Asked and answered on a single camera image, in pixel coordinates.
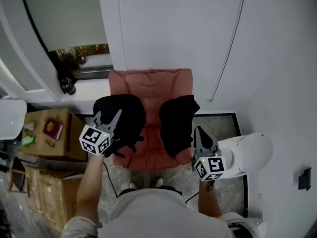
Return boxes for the person's right forearm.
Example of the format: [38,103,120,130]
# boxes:
[197,179,222,218]

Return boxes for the film-wrapped cardboard box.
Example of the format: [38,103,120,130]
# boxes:
[26,166,85,233]

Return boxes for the black wall bracket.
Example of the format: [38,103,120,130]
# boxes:
[298,167,313,191]

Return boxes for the person's black trousers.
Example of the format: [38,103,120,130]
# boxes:
[117,185,183,198]

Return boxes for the black garment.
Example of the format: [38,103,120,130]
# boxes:
[93,94,147,159]
[158,94,201,158]

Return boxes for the white toilet with open lid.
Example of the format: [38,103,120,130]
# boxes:
[215,132,274,179]

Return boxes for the white basin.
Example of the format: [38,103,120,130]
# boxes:
[0,99,28,141]

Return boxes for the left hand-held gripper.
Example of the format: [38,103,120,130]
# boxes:
[79,108,123,156]

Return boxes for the wooden frame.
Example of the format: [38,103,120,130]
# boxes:
[9,156,27,193]

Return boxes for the brown cardboard box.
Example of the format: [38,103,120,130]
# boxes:
[19,108,89,162]

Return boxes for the red book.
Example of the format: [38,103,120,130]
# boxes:
[42,119,65,141]

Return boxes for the person's left forearm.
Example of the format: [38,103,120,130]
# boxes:
[75,154,106,224]

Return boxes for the black camera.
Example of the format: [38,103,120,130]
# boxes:
[60,77,77,96]

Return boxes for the green packet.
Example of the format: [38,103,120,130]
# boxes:
[21,135,36,146]

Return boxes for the thin wall cable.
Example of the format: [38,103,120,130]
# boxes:
[209,0,249,102]

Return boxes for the window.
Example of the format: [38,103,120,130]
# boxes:
[48,43,114,80]

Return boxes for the pink armchair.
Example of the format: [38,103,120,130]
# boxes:
[108,68,195,172]

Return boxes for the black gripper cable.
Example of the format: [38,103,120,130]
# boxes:
[103,161,118,198]
[185,179,214,204]

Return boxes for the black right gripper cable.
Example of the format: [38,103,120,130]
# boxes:
[185,179,214,204]

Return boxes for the white roller blind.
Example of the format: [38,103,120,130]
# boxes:
[21,0,108,52]

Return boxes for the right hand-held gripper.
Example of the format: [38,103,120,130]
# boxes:
[190,125,227,182]

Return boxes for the person's white shirt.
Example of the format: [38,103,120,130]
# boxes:
[60,187,251,238]

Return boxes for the black shoulder strap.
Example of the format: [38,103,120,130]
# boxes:
[227,223,249,238]

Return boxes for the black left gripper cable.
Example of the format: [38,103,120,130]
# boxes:
[103,161,118,198]

